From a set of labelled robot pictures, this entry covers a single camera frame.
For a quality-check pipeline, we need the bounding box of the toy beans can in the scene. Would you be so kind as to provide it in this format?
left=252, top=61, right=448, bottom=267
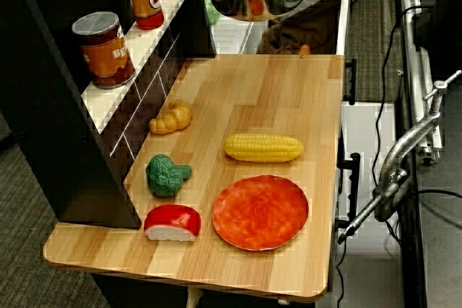
left=71, top=11, right=136, bottom=90

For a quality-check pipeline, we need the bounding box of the black toy kitchen shelf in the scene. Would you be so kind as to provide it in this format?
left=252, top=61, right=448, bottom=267
left=0, top=0, right=218, bottom=230

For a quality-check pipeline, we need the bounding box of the small green toy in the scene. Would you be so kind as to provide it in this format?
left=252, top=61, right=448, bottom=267
left=203, top=0, right=222, bottom=27

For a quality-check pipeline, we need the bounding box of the orange toy pizza disc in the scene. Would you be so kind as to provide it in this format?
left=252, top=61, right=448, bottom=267
left=211, top=175, right=310, bottom=252

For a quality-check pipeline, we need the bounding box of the aluminium table rail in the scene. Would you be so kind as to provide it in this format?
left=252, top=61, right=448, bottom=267
left=396, top=0, right=445, bottom=165

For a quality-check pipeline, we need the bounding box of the black cabinet handle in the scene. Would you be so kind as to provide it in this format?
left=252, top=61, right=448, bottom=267
left=343, top=58, right=359, bottom=106
left=335, top=152, right=362, bottom=229

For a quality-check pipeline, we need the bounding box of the metal C-clamp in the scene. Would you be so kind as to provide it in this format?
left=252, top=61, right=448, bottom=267
left=336, top=69, right=462, bottom=245

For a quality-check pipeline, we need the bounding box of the green toy broccoli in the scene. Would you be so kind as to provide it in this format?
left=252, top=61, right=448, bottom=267
left=144, top=153, right=193, bottom=199

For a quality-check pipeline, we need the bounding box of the brown cloth in sink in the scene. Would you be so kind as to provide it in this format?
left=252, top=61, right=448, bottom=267
left=256, top=0, right=342, bottom=56

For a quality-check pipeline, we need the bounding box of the yellow toy corn cob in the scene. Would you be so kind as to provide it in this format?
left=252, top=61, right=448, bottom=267
left=222, top=133, right=305, bottom=164

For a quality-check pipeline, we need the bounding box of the yellow toy croissant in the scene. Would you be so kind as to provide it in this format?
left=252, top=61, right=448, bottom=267
left=148, top=99, right=193, bottom=136

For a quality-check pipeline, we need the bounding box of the black cable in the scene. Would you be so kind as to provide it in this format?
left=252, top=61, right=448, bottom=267
left=335, top=4, right=436, bottom=308

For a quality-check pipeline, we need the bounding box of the wooden countertop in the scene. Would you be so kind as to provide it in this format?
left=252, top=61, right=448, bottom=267
left=42, top=53, right=347, bottom=300

